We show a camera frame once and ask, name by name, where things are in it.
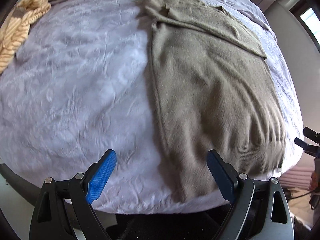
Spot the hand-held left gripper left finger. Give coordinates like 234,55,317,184
29,149,117,240

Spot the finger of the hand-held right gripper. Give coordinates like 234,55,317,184
303,127,320,142
294,137,320,157

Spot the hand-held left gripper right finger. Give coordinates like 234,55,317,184
206,149,294,240

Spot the olive knit sweater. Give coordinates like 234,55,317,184
140,0,287,203

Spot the pink ribbed cloth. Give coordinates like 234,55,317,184
281,166,320,193

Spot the lavender embossed bedspread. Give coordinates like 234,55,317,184
0,0,304,215

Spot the window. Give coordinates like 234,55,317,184
299,6,320,45

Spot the cream striped garment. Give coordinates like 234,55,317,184
0,0,52,75

